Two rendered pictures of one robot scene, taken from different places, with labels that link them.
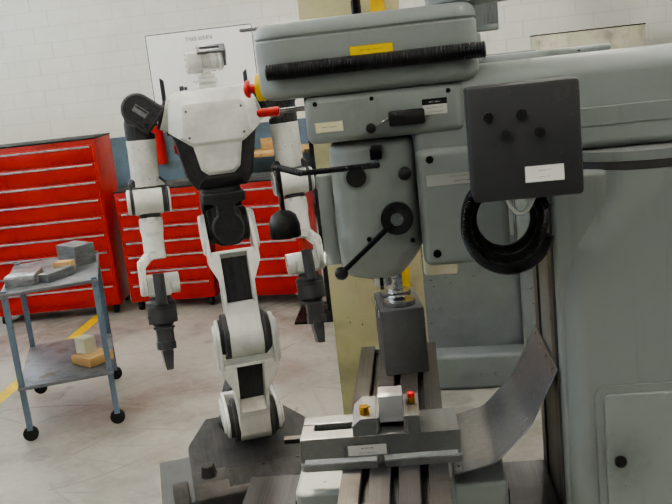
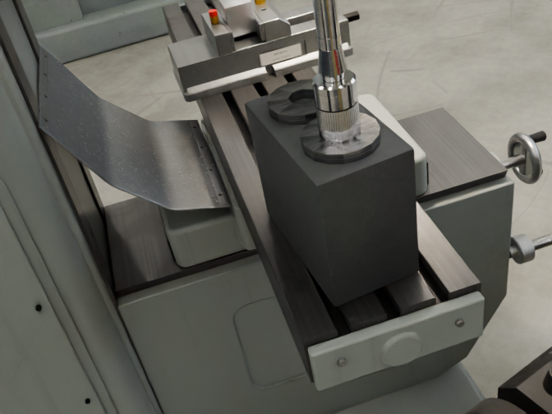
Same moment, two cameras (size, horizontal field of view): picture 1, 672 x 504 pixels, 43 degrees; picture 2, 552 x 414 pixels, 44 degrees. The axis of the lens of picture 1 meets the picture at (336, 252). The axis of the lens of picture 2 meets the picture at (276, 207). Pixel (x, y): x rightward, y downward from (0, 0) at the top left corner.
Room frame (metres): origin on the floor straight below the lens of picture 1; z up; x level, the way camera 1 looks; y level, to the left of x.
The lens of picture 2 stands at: (2.97, -0.41, 1.55)
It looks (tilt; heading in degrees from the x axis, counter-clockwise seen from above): 38 degrees down; 165
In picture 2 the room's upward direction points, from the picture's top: 11 degrees counter-clockwise
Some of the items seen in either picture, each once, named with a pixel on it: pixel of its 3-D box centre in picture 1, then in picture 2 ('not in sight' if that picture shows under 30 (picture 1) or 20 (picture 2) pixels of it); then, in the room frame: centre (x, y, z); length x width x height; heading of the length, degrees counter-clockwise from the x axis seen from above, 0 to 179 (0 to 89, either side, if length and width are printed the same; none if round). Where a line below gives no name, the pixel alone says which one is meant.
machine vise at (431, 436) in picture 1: (379, 429); (257, 38); (1.74, -0.05, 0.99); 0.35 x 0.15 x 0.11; 85
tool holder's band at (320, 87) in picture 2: not in sight; (333, 81); (2.37, -0.16, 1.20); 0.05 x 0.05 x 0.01
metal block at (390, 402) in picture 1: (390, 403); (236, 15); (1.74, -0.08, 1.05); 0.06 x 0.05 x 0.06; 175
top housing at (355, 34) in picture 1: (367, 52); not in sight; (1.91, -0.12, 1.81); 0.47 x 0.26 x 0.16; 84
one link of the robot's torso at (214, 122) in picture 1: (212, 130); not in sight; (2.68, 0.35, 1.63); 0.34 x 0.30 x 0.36; 102
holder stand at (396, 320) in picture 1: (400, 327); (329, 181); (2.32, -0.16, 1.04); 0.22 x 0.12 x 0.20; 1
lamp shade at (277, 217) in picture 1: (284, 223); not in sight; (1.91, 0.11, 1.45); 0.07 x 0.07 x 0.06
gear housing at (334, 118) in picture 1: (385, 110); not in sight; (1.91, -0.14, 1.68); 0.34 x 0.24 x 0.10; 84
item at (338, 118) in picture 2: (394, 280); (337, 109); (2.37, -0.16, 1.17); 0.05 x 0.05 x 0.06
